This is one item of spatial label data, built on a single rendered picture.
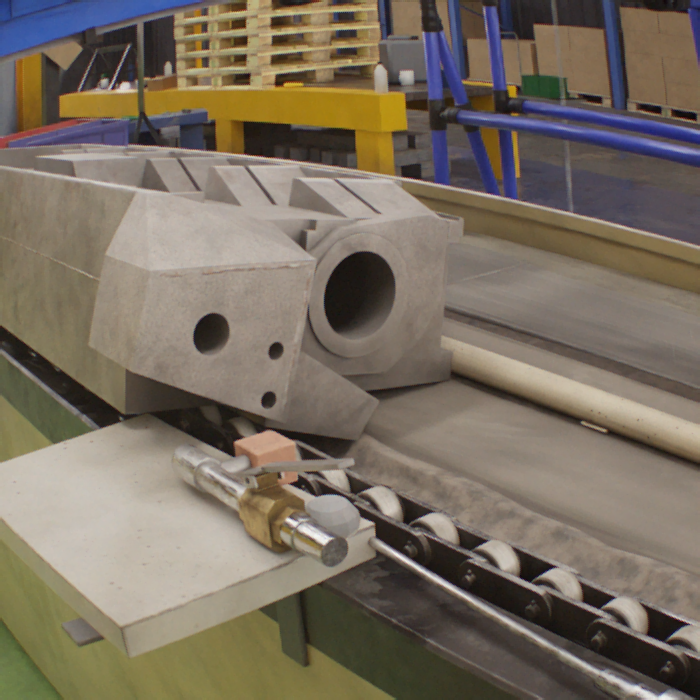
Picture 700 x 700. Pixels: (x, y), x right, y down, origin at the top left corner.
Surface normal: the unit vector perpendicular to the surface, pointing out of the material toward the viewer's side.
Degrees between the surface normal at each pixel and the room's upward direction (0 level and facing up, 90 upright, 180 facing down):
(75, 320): 80
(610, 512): 0
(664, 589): 42
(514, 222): 91
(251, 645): 90
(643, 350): 0
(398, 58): 90
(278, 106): 90
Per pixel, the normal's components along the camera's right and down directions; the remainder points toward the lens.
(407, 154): 0.60, 0.23
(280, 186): 0.37, -0.73
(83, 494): -0.06, -0.94
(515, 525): -0.62, -0.43
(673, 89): -0.80, 0.24
